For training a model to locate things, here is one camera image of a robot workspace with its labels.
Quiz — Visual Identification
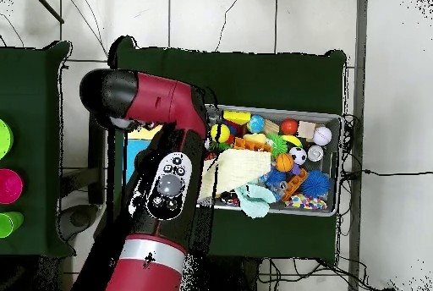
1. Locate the green spiky ball with eyes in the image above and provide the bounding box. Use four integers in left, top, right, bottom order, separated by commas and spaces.
266, 133, 289, 157

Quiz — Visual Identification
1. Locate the black pole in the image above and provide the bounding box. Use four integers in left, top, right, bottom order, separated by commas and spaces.
28, 0, 65, 25

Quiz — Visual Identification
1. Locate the small orange basketball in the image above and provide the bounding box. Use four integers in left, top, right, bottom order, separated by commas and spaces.
275, 152, 295, 173

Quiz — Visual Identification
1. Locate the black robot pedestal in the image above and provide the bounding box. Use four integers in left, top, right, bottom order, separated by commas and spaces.
209, 256, 260, 291

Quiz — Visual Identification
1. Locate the blue spiky ball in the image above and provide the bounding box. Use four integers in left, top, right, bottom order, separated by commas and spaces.
299, 169, 331, 199

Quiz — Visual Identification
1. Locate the pink plastic cup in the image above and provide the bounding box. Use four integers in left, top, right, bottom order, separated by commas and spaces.
0, 167, 25, 205

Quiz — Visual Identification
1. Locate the orange red ball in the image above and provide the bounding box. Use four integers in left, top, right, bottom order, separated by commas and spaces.
280, 118, 299, 136

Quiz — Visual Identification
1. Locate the cream knitted cloth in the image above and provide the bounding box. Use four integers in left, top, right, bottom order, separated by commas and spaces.
198, 148, 272, 200

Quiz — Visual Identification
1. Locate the grey stand foot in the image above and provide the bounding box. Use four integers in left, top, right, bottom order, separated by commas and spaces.
58, 204, 100, 241

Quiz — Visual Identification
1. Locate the small soccer ball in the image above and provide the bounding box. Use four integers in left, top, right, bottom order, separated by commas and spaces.
288, 145, 308, 166

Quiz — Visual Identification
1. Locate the neon green plastic cup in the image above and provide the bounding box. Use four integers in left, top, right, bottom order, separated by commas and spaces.
0, 211, 25, 239
0, 118, 14, 161

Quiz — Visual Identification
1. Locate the yellow smooth ball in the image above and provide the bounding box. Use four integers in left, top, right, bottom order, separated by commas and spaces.
210, 124, 231, 144

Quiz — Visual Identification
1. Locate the dark green table cloth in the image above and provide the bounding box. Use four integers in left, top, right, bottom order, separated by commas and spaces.
106, 36, 348, 266
0, 41, 76, 259

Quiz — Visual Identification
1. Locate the small white baseball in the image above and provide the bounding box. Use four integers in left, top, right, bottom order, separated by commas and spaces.
312, 125, 333, 146

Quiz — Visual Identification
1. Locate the light blue cloth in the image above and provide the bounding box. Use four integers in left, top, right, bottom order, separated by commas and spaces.
234, 183, 277, 219

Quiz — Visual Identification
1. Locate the black upright panel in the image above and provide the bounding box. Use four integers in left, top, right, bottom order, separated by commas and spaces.
88, 114, 107, 206

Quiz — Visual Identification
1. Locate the black floor cable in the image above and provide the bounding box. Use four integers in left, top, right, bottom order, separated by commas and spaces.
339, 168, 433, 178

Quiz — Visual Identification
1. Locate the shallow wire mesh bin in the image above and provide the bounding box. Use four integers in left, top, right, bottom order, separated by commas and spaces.
197, 102, 343, 217

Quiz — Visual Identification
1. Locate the wooden box with three holes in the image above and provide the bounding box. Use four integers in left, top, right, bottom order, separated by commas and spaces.
121, 123, 164, 184

